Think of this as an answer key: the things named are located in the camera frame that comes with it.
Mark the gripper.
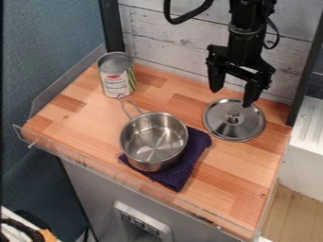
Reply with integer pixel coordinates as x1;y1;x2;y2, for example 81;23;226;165
205;30;277;109

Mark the white labelled can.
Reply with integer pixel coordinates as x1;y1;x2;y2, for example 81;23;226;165
95;51;139;99

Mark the silver lid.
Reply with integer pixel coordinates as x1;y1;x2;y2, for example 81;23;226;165
201;97;268;143

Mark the purple cloth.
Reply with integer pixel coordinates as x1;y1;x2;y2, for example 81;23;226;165
117;126;213;194

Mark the silver pot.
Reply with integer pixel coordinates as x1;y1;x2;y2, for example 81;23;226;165
115;94;191;173

